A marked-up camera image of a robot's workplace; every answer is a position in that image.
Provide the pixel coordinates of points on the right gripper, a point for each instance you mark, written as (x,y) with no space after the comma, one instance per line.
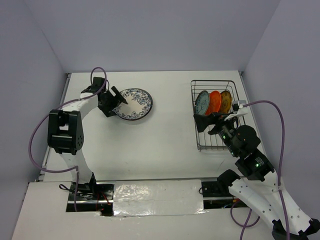
(201,120)

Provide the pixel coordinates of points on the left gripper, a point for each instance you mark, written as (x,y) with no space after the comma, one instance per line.
(108,110)

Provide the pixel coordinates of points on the white blue floral plate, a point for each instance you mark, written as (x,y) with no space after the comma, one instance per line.
(138,100)

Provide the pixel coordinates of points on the dark teal blossom plate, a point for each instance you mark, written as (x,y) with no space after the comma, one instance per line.
(134,115)

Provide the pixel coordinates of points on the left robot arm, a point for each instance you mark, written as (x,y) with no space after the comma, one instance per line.
(66,134)

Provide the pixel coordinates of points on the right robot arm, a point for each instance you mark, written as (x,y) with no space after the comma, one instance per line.
(257,186)

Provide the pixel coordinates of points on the small blue patterned plate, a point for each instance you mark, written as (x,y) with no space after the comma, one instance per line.
(202,102)

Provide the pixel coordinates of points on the orange plate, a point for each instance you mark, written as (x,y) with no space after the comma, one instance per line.
(215,100)

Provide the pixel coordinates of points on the amber brown plate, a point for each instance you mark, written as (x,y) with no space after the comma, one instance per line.
(226,102)

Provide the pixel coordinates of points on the silver foil cover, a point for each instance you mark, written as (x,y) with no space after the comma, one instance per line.
(157,198)

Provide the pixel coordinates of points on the wire dish rack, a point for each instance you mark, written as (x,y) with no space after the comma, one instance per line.
(204,141)

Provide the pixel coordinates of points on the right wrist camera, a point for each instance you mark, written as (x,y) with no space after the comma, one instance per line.
(239,110)

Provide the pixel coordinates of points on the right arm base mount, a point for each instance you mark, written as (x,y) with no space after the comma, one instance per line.
(211,190)

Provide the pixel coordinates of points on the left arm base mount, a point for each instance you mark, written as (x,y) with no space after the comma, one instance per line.
(101,201)

